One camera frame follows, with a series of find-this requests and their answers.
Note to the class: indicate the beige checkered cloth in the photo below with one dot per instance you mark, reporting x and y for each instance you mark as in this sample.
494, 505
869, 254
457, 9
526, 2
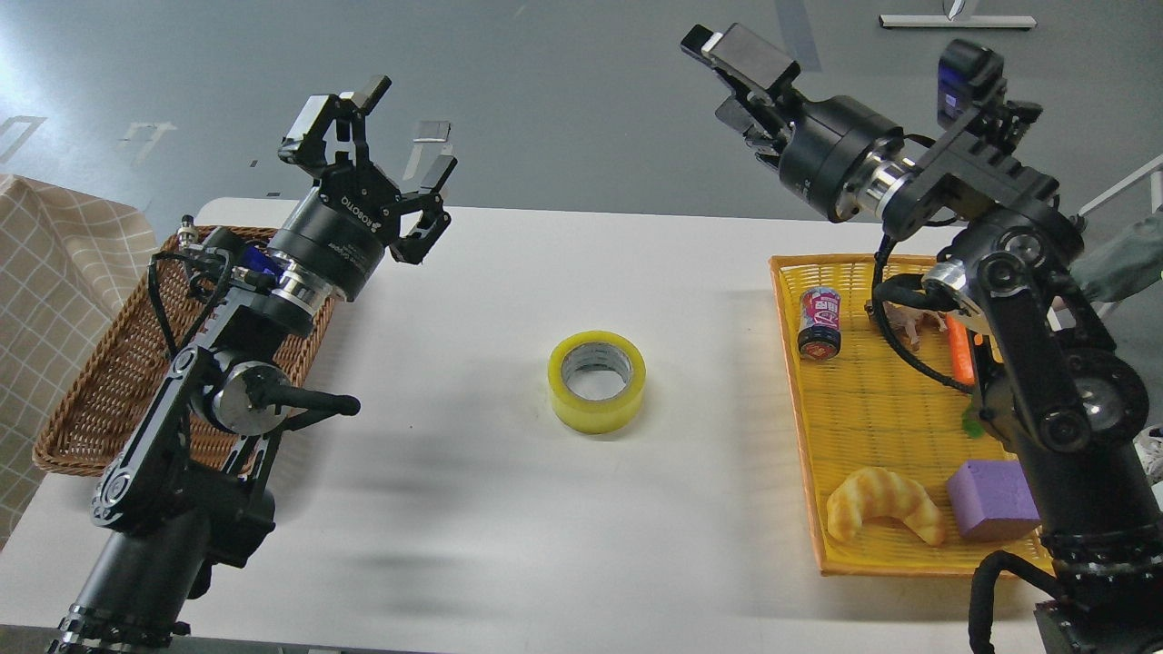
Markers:
68, 262

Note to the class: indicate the orange toy carrot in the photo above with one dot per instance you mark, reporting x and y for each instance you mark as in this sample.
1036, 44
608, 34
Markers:
963, 372

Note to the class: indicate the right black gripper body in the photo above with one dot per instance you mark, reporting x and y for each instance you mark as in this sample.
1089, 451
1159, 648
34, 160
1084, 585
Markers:
829, 140

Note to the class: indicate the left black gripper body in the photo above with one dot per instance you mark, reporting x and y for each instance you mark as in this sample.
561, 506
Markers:
341, 230

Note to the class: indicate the yellow plastic basket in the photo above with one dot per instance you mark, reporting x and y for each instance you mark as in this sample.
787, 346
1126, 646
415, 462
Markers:
868, 407

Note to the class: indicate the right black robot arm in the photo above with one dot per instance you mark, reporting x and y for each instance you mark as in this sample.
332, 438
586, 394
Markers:
1049, 385

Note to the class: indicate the person in green clothing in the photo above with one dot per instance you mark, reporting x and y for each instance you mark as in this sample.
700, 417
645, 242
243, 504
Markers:
1124, 266

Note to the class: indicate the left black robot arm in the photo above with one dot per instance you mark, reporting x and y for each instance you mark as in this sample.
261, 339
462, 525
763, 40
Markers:
188, 490

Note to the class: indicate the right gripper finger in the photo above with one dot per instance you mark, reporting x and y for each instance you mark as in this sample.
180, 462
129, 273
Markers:
766, 143
757, 73

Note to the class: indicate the small drink can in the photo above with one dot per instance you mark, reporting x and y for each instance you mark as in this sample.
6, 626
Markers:
819, 323

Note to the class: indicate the brown toy animal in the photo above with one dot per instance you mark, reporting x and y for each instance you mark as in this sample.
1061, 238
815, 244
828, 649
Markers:
906, 321

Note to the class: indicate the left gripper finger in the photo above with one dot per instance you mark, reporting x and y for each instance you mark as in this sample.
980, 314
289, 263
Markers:
328, 138
412, 247

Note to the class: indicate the toy croissant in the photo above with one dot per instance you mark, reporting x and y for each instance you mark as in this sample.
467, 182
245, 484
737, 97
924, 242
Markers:
875, 492

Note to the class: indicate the yellow tape roll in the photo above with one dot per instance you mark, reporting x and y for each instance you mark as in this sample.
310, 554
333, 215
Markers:
596, 381

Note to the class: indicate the purple foam block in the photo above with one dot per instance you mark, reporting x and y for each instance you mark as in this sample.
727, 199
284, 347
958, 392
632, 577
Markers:
992, 501

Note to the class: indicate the white floor stand base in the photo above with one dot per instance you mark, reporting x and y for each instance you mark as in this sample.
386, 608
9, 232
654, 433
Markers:
962, 15

